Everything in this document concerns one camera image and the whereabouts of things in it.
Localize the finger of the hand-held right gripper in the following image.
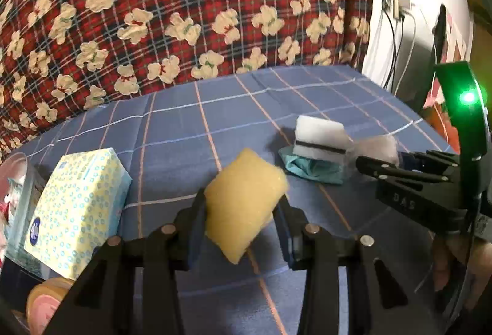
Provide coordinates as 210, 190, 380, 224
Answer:
398, 150, 460, 171
355, 154, 452, 185

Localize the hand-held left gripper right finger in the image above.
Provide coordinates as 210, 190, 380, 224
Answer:
275, 195, 415, 335

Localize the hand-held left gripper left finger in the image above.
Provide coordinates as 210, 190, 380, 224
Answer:
42, 187, 208, 335

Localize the clear plastic bag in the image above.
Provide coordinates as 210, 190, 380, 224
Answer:
340, 133, 400, 182

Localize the yellow sponge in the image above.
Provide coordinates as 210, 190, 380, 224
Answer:
204, 148, 291, 264

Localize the person's right hand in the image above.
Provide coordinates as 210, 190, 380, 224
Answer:
432, 235, 492, 314

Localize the teal cloth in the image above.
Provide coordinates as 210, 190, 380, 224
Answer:
277, 146, 347, 186

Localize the white sponge with black stripe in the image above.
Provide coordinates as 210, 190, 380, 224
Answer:
294, 114, 352, 163

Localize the blue plaid bedsheet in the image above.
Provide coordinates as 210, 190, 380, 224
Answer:
0, 64, 452, 335

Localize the pink patterned board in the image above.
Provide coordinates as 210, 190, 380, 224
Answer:
442, 12, 476, 67

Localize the yellow dotted tissue box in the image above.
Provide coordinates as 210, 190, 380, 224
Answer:
24, 148, 132, 280

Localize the white charger plug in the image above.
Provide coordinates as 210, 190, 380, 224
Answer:
392, 0, 415, 18

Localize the red plaid teddy quilt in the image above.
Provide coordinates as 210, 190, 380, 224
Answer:
0, 0, 373, 163

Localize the white cable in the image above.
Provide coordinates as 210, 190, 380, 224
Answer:
395, 11, 419, 97

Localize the black cable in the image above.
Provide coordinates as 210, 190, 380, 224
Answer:
380, 8, 399, 90

